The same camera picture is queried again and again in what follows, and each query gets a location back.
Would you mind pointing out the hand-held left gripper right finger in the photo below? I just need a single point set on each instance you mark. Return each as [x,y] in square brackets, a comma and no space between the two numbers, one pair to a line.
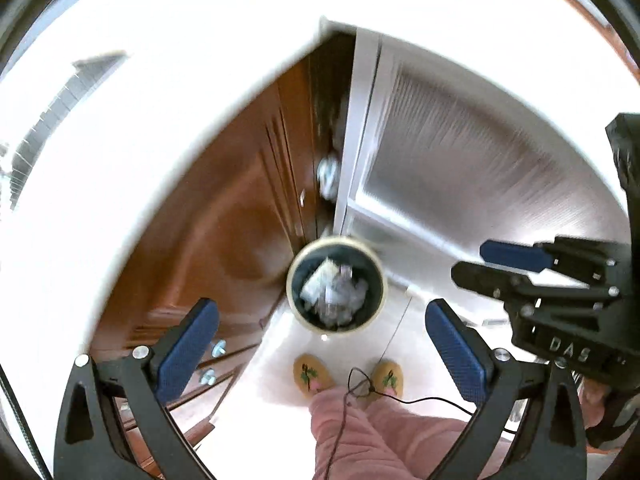
[455,355]

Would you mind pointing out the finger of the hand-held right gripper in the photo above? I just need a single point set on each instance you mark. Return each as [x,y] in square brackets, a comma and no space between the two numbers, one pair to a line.
[480,280]
[515,255]

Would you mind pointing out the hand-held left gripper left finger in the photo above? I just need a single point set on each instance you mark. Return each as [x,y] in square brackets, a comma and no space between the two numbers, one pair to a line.
[187,350]

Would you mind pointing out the round dark trash bin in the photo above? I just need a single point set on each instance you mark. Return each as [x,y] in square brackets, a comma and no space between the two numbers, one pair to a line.
[374,300]

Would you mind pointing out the white paper wrapper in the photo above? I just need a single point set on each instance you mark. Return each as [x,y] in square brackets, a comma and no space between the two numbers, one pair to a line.
[315,287]

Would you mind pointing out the person's right hand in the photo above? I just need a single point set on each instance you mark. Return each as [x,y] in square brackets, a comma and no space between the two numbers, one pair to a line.
[595,400]

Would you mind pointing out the pale cabinet knob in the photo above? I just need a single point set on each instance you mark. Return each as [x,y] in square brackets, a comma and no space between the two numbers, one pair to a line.
[218,347]
[207,376]

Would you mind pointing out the yellow embroidered slipper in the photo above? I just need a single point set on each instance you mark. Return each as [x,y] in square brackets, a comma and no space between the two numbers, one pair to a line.
[312,375]
[387,377]

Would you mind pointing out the person's pink pants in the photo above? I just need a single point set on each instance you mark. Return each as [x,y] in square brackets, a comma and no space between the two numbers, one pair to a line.
[380,440]

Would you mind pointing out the white glass-door cabinet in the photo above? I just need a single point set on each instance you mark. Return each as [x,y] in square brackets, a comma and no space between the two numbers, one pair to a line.
[450,160]

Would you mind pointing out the brown wooden cabinet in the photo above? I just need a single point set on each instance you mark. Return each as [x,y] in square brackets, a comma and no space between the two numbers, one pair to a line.
[225,220]

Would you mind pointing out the pale green crumpled bag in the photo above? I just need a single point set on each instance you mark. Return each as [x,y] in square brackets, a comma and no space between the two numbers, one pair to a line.
[327,175]

